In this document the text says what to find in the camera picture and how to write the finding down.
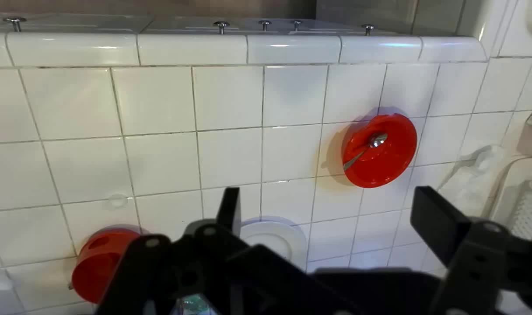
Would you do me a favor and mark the metal spoon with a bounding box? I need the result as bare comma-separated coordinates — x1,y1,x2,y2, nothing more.
341,132,390,172

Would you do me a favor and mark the red cup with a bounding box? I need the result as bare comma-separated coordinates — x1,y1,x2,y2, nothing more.
69,226,143,305

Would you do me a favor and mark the green packet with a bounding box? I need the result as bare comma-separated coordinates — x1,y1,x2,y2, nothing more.
176,295,218,315

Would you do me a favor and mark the white dish rack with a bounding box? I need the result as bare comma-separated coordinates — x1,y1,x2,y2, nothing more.
437,142,532,244

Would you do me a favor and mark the red bowl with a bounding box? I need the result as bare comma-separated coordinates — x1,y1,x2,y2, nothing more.
341,113,419,190

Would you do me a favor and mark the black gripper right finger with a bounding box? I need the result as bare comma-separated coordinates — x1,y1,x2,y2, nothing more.
409,186,472,268

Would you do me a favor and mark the white lower cabinet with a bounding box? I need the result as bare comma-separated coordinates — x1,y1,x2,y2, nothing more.
0,0,489,39

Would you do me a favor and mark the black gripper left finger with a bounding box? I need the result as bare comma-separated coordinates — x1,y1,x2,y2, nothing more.
215,186,243,235

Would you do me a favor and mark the white round plate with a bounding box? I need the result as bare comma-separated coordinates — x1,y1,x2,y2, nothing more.
237,218,307,274

